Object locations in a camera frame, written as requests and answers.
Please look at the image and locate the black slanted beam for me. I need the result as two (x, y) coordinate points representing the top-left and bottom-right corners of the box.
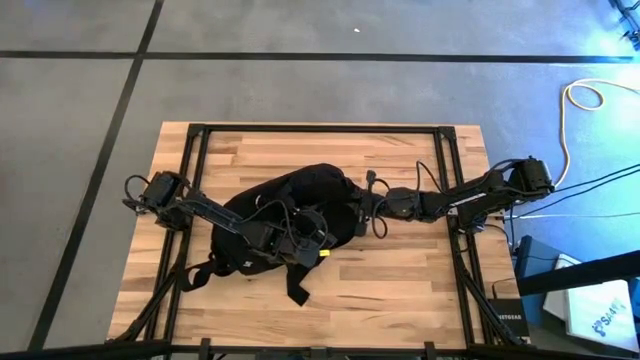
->
(517, 249), (640, 296)

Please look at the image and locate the black floor cable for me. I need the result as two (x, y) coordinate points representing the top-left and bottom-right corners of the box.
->
(552, 163), (640, 194)
(504, 170), (640, 221)

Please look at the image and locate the black backpack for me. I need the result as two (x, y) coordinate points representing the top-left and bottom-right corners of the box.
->
(178, 162), (375, 308)

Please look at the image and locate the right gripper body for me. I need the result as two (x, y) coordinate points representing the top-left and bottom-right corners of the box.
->
(354, 169), (424, 239)

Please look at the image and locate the black equipment stand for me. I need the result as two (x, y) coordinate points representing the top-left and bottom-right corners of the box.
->
(609, 0), (640, 51)

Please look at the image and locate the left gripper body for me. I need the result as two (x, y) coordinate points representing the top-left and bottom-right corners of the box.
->
(269, 208), (337, 270)

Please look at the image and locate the black netgear box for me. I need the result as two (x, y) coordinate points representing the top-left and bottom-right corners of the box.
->
(487, 297), (531, 341)

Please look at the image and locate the black metal table frame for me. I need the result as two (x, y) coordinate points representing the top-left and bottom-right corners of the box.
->
(107, 123), (531, 360)

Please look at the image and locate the cream floor cable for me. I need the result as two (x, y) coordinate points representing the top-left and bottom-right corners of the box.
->
(552, 78), (640, 189)

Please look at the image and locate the white box blue print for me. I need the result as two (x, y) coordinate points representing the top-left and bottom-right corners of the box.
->
(542, 253), (640, 351)

